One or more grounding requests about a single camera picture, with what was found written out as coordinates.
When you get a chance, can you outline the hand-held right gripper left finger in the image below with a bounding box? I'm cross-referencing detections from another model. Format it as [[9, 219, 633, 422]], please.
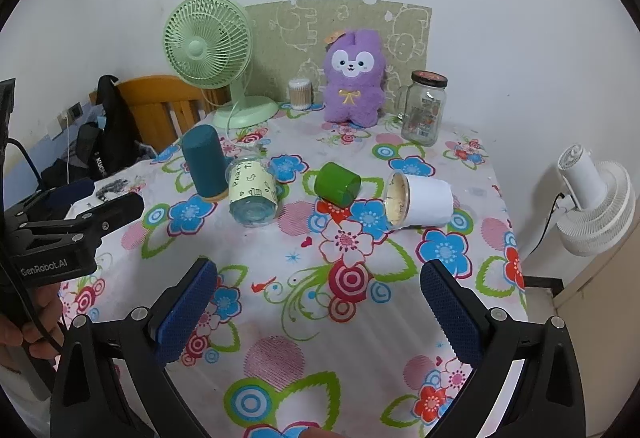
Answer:
[[50, 257, 219, 438]]

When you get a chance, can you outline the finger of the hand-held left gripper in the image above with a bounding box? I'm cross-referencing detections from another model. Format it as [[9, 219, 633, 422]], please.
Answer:
[[64, 191, 146, 245]]

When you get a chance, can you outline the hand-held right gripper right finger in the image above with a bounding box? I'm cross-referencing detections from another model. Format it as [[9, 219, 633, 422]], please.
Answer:
[[420, 259, 587, 438]]

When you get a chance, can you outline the dark teal cup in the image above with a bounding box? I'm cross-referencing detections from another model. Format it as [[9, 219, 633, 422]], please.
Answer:
[[181, 124, 232, 204]]

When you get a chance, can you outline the white paper cup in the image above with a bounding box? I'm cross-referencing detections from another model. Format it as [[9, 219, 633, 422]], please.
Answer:
[[382, 171, 454, 231]]

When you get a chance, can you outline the green plastic cup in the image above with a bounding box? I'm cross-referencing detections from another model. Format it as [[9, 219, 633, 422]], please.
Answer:
[[314, 161, 362, 209]]

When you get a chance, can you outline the person's left hand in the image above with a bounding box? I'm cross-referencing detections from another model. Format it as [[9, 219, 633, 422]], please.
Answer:
[[0, 285, 66, 371]]

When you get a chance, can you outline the white printed cloth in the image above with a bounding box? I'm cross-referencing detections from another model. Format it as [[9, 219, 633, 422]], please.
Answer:
[[65, 174, 147, 219]]

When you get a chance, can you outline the dark blue cloth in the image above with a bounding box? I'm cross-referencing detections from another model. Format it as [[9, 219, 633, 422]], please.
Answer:
[[39, 163, 101, 219]]

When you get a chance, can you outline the black bag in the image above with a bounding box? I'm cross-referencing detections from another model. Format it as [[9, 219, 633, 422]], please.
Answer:
[[75, 75, 143, 179]]

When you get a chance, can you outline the wooden chair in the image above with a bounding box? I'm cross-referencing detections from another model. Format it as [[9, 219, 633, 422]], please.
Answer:
[[89, 74, 231, 154]]

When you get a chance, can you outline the floral tablecloth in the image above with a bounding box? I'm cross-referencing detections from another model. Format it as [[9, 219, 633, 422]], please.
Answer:
[[57, 100, 528, 438]]

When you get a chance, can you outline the glass jar with yellow label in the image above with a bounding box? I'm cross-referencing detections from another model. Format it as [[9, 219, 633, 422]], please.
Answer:
[[227, 157, 280, 229]]

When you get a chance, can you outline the beige cabinet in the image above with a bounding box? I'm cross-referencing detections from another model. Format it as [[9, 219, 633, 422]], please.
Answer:
[[550, 243, 626, 436]]

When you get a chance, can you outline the white floor fan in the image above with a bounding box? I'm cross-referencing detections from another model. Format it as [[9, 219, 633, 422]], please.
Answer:
[[555, 144, 637, 258]]

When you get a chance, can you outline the green desk fan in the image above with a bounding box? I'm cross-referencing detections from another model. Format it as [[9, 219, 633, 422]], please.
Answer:
[[162, 0, 280, 129]]

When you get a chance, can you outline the glass jar with black lid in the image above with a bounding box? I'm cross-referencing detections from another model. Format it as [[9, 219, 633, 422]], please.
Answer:
[[394, 70, 449, 148]]

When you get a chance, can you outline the cotton swab jar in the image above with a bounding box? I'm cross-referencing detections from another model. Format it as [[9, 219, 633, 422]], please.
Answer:
[[288, 79, 314, 110]]

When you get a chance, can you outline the purple plush toy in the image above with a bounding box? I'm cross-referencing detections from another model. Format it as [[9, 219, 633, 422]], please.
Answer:
[[320, 29, 390, 128]]

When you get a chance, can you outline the printed cardboard sheet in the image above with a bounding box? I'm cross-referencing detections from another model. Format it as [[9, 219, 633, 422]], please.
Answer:
[[245, 0, 432, 106]]

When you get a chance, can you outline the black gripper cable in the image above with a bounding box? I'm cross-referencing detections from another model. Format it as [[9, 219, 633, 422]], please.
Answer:
[[4, 138, 66, 351]]

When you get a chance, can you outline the black fan cable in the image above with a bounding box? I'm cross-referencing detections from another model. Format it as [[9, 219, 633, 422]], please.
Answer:
[[525, 190, 568, 269]]

